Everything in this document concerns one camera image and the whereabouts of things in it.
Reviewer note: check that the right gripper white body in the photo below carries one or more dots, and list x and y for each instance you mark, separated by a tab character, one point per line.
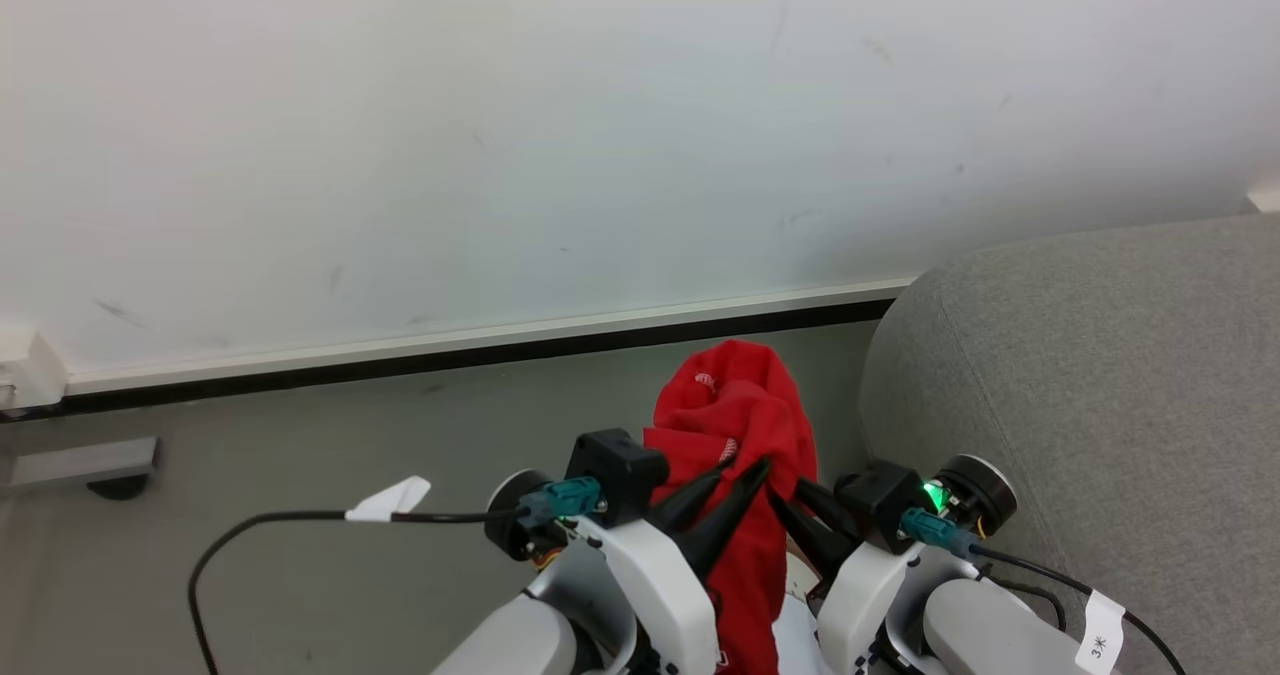
860	605

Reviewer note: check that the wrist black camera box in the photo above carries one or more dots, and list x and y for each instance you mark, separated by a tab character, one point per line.
885	500
615	470

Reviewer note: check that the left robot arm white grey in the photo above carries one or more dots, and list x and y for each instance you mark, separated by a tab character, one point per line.
520	635

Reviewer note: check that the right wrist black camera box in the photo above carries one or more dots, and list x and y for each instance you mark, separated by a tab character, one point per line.
885	500

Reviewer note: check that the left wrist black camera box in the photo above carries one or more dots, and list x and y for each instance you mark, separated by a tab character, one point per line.
615	470

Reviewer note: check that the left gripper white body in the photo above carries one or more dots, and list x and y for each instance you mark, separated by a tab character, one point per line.
660	595

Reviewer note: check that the white wall corner block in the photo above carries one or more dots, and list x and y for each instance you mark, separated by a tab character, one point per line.
30	370

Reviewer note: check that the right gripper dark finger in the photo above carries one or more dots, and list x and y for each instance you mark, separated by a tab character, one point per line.
835	515
810	545

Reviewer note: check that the white and black baseboard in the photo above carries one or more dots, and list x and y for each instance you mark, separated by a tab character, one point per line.
450	350

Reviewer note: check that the grey furniture foot with caster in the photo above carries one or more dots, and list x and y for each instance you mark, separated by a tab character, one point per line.
80	463

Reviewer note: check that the grey fabric sofa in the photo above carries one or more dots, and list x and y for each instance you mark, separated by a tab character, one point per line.
1100	375

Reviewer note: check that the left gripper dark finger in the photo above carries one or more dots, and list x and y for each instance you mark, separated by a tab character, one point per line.
730	515
695	500

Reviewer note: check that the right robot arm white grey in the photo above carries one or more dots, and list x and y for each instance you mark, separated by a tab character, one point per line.
985	635

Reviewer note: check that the red clothing item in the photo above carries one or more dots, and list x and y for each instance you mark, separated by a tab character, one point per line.
735	415

